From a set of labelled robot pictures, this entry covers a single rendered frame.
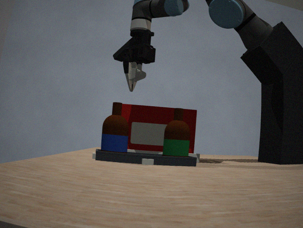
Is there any brown bottle with blue label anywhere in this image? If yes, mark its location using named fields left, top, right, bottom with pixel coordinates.
left=101, top=102, right=129, bottom=153

